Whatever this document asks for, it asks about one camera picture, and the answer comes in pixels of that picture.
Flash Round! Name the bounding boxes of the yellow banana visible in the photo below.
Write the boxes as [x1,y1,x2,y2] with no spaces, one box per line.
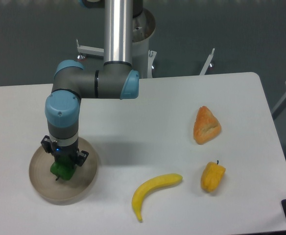
[131,173,183,223]

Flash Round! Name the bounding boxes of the orange triangular pastry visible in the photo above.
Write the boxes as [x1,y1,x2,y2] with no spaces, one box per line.
[193,106,222,144]

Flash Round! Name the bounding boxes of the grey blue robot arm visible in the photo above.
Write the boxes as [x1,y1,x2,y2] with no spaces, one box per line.
[41,0,143,167]

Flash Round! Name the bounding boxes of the green pepper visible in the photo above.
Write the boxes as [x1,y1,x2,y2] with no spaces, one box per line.
[50,157,76,181]

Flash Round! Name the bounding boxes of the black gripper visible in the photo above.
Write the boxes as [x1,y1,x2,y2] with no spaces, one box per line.
[41,135,89,166]

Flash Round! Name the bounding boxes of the yellow orange pepper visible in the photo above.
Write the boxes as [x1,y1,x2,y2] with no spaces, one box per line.
[200,160,226,192]

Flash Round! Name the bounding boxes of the beige round plate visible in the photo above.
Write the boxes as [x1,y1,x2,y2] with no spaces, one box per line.
[29,137,98,205]

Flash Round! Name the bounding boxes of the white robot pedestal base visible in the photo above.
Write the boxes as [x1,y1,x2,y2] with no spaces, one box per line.
[76,8,215,78]

